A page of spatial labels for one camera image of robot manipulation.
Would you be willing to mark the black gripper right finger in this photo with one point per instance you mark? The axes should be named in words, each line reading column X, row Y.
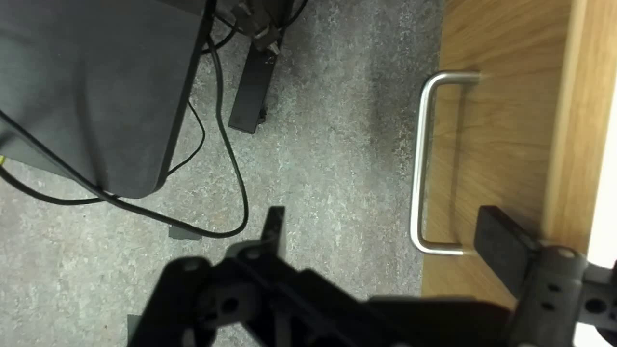
column 552, row 290

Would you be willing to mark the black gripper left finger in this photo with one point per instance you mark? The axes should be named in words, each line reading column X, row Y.
column 212, row 302

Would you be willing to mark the white drawer with wooden front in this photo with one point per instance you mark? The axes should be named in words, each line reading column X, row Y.
column 507, row 128

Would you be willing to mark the black perforated robot table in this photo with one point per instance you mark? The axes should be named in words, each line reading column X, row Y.
column 97, row 84

